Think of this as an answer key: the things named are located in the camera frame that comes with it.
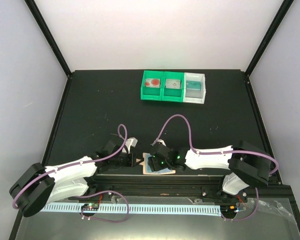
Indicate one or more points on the black aluminium rail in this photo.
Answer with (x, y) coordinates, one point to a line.
(155, 186)

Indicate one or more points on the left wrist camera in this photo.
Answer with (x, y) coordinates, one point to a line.
(129, 144)

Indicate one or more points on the blue credit card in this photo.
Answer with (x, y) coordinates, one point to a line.
(147, 169)

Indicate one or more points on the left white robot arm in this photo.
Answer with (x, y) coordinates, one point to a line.
(41, 185)

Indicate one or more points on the teal card in bin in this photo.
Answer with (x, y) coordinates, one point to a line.
(193, 85)

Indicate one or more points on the middle green bin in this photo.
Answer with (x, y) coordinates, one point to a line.
(170, 95)

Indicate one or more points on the left black frame post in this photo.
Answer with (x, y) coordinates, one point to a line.
(38, 17)

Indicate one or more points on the circuit board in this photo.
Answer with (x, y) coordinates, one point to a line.
(90, 207)
(228, 209)

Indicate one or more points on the right circuit board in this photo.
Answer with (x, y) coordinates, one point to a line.
(228, 209)

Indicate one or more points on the right black frame post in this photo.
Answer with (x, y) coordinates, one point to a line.
(273, 27)

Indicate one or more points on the left green bin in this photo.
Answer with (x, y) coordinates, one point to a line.
(151, 94)

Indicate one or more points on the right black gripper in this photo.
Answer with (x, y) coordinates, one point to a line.
(154, 165)

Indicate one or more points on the left circuit board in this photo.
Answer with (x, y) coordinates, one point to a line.
(90, 207)

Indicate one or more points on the green bin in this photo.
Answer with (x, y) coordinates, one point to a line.
(151, 94)
(170, 95)

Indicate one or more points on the black frame post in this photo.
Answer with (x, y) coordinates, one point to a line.
(273, 27)
(38, 17)

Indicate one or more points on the beige card holder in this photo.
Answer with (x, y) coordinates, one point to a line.
(153, 175)

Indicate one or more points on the grey patterned card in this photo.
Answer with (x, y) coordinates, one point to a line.
(171, 83)

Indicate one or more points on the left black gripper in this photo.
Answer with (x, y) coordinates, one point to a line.
(132, 163)

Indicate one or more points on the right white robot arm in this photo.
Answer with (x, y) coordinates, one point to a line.
(247, 166)

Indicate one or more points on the red dotted card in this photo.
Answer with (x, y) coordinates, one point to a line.
(152, 83)

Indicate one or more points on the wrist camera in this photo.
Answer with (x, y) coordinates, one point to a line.
(129, 144)
(161, 141)

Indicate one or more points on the white bin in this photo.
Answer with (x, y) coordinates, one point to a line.
(191, 96)

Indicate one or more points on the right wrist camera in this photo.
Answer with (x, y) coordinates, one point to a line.
(161, 141)

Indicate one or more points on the white slotted cable duct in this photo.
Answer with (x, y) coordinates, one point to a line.
(149, 209)

